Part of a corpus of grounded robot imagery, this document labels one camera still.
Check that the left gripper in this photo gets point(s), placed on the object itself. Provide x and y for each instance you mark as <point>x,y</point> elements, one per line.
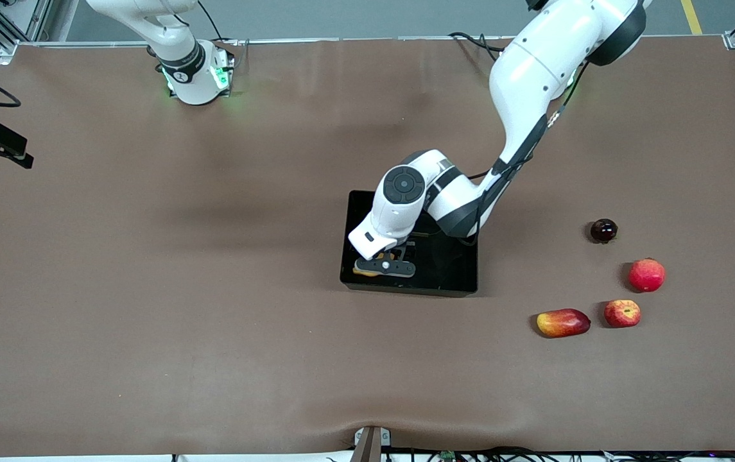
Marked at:
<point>407,250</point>

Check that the yellow banana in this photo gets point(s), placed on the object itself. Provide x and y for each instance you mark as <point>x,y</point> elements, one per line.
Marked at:
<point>363,273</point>

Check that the black rectangular plastic box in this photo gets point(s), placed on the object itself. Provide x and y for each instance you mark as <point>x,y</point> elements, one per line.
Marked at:
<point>450,276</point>

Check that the small red yellow apple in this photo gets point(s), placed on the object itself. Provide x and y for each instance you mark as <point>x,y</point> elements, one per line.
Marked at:
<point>622,313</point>

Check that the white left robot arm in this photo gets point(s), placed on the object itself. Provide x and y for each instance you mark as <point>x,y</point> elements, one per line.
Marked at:
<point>534,70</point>

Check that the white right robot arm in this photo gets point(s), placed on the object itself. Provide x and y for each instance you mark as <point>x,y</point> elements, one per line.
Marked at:
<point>187,67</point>

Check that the red yellow mango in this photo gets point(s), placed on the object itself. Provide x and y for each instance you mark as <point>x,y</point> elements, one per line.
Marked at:
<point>563,323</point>

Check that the dark purple plum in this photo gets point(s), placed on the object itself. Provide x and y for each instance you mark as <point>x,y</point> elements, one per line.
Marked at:
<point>603,230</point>

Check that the small green circuit board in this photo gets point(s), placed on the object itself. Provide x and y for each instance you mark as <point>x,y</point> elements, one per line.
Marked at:
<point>448,455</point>

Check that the brown table cover sheet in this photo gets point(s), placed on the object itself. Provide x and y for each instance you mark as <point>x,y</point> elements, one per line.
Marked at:
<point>213,359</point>

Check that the round red peach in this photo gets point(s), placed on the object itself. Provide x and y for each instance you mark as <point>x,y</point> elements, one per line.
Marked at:
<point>646,275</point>

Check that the yellow floor tape strip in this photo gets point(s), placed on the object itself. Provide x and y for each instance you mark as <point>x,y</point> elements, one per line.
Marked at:
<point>691,16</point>

